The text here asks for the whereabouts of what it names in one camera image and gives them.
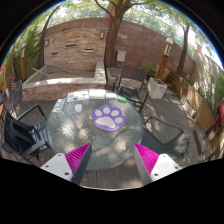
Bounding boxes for large tree trunk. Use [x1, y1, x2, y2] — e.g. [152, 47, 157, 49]
[94, 0, 133, 67]

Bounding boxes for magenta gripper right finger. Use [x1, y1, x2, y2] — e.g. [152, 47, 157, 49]
[133, 143, 181, 185]

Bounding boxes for green object on table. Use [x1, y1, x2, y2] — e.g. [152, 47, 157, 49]
[117, 96, 127, 102]

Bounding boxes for black mesh chair far left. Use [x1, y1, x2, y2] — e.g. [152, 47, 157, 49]
[9, 80, 27, 113]

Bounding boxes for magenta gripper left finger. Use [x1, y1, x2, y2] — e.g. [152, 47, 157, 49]
[41, 143, 92, 185]

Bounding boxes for clear packet on table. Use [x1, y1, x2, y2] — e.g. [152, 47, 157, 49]
[53, 99, 66, 113]

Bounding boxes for round glass patio table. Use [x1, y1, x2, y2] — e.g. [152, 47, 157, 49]
[47, 99, 143, 171]

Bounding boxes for black metal chair far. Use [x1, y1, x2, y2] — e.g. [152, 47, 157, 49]
[112, 65, 149, 111]

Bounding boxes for open colourful booklet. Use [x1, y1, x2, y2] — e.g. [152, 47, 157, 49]
[67, 90, 89, 102]

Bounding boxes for black metal chair right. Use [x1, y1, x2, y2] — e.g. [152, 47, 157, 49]
[141, 116, 191, 163]

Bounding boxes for black metal chair left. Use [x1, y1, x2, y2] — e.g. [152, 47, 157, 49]
[0, 104, 49, 164]

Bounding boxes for white paper stack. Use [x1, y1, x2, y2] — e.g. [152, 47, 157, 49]
[89, 89, 106, 99]

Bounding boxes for purple paw print mouse pad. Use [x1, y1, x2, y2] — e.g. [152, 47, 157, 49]
[91, 105, 126, 132]

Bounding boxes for black metal chair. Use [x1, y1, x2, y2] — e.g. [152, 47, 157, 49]
[0, 104, 49, 164]
[141, 116, 191, 163]
[112, 65, 149, 111]

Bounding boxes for white square planter box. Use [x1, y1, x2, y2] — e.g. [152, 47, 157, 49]
[148, 78, 167, 99]

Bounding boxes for white plastic cup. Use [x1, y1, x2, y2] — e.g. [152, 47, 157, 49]
[75, 104, 83, 113]

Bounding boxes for wooden lamp post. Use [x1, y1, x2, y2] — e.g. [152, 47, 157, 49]
[156, 38, 173, 79]

